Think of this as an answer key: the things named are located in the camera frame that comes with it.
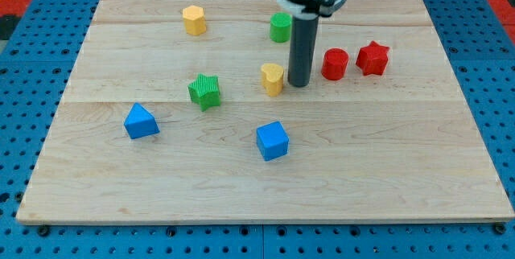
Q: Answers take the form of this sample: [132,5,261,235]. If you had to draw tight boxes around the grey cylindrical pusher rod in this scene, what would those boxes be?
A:
[287,17,319,88]

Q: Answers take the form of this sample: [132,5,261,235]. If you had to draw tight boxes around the yellow heart block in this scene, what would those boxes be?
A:
[261,63,284,97]

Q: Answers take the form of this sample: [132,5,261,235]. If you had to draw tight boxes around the yellow hexagon block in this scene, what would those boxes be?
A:
[182,5,207,35]

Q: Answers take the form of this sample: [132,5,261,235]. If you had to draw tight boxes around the green cylinder block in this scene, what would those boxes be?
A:
[270,12,292,43]

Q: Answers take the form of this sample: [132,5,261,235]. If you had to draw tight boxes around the red cylinder block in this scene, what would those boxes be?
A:
[321,48,349,80]

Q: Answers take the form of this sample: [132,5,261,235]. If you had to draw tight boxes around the red star block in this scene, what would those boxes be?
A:
[356,41,389,76]

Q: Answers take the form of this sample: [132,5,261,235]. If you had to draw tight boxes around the blue cube block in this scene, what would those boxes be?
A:
[256,121,290,161]

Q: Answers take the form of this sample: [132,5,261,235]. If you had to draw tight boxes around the green star block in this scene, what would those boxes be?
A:
[188,73,221,112]

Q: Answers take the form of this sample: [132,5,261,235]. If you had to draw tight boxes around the wooden board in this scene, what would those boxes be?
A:
[17,0,514,225]

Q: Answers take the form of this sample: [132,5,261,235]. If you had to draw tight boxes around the blue triangle block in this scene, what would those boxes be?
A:
[123,103,160,139]

